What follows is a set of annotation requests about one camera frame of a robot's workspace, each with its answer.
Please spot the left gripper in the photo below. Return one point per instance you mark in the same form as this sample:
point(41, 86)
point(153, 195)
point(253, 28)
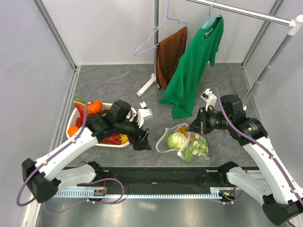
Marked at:
point(142, 143)

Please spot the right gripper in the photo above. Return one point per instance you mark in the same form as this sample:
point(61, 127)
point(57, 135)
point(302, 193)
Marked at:
point(199, 125)

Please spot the orange toy ginger root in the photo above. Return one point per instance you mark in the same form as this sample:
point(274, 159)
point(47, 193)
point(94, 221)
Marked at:
point(183, 130)

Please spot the green toy leafy vegetable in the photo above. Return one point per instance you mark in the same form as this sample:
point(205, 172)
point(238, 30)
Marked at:
point(198, 146)

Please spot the dotted clear zip bag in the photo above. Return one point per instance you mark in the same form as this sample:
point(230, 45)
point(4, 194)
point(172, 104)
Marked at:
point(162, 146)

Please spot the green toy cabbage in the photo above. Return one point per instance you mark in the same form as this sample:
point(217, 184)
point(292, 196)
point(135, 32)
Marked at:
point(176, 140)

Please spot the green toy apple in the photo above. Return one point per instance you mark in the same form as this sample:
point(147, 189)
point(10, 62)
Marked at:
point(187, 156)

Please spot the orange toy pumpkin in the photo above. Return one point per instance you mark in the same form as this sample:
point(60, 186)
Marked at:
point(95, 107)

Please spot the toy watermelon slice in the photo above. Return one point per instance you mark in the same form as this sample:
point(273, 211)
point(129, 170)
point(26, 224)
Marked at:
point(80, 105)

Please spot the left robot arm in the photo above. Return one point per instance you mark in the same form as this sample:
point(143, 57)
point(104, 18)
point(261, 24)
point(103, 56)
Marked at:
point(45, 176)

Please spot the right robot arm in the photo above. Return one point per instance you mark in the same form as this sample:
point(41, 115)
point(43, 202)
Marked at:
point(281, 197)

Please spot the yellow toy pepper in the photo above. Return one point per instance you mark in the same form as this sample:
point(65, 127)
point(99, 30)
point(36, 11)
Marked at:
point(125, 138)

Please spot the red toy lobster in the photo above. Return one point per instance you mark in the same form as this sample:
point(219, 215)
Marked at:
point(115, 139)

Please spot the green t-shirt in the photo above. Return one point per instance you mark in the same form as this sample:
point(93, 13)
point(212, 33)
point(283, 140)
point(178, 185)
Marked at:
point(181, 90)

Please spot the toy orange fruit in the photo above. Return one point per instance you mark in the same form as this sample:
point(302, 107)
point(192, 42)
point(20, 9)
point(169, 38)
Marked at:
point(72, 130)

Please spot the white plastic basket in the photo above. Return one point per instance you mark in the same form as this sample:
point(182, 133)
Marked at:
point(75, 114)

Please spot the brown cloth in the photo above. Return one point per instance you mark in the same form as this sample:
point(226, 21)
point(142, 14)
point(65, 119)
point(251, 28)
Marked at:
point(170, 51)

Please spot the teal hanger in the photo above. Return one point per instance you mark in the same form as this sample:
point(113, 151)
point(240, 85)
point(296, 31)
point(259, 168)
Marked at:
point(210, 18)

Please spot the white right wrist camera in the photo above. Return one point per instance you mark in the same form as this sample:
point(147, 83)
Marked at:
point(209, 98)

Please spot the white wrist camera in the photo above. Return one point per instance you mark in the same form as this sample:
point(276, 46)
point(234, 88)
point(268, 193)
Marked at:
point(143, 113)
point(209, 98)

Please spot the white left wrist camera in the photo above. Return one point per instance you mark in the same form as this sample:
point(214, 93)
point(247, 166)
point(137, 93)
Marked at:
point(143, 113)

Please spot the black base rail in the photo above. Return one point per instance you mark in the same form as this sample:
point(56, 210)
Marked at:
point(166, 180)

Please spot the white cable duct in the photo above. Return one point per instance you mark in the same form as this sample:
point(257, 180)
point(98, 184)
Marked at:
point(90, 193)

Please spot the blue wire hanger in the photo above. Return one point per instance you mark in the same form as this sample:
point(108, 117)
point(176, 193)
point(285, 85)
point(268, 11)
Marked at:
point(155, 34)

